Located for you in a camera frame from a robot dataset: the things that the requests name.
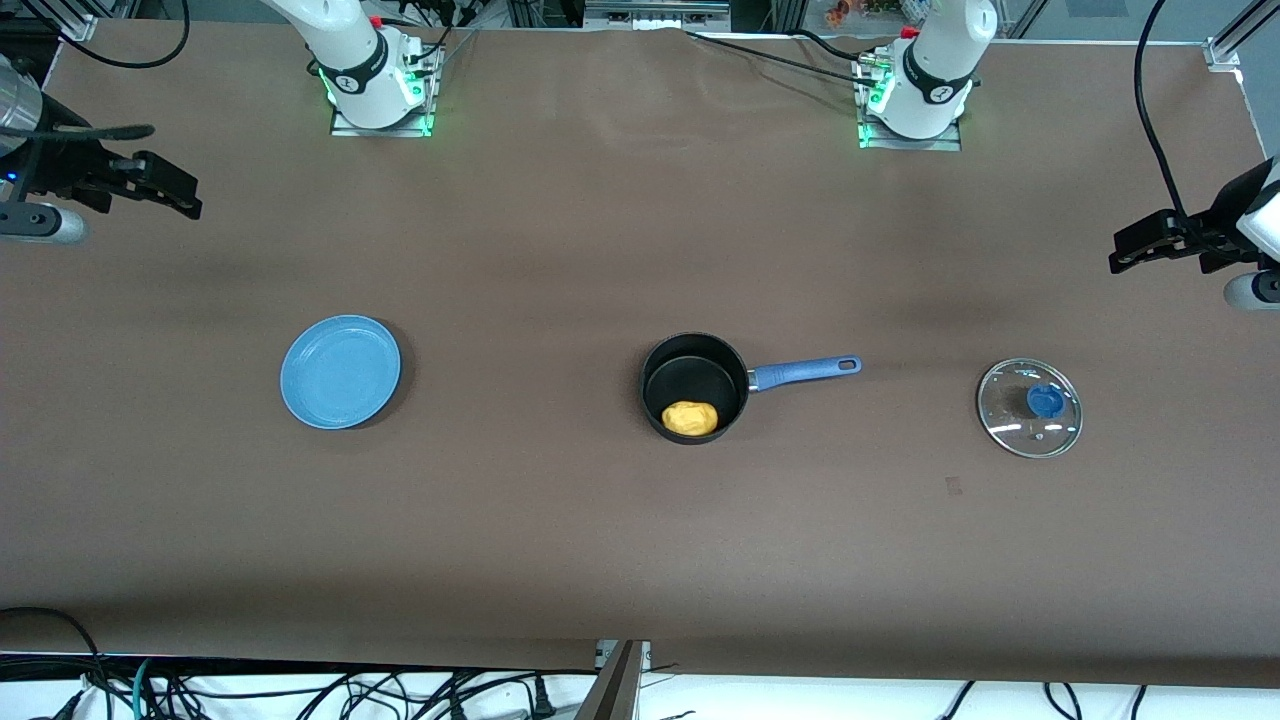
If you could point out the aluminium frame corner bar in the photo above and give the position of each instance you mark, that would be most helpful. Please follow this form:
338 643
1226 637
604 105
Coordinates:
1235 35

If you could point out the brown table cover sheet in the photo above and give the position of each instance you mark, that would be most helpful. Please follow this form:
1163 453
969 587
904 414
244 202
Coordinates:
560 520

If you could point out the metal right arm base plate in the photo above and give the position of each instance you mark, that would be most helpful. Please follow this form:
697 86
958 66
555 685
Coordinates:
400 131

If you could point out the grey power strip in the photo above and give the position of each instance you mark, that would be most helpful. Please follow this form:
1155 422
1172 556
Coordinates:
655 12

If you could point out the glass lid with blue knob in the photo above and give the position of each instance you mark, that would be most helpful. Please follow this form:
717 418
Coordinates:
1010 420

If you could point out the aluminium table edge bracket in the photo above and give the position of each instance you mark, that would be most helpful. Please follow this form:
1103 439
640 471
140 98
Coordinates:
615 690

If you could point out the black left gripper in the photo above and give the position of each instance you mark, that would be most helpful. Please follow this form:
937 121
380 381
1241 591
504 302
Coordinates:
1222 213

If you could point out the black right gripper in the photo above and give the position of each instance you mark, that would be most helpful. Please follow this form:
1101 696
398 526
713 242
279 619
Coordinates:
62 165

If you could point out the blue round plate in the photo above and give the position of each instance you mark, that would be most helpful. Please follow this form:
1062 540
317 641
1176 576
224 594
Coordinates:
340 372

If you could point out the yellow potato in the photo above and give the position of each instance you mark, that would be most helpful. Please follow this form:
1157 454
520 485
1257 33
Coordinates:
690 419

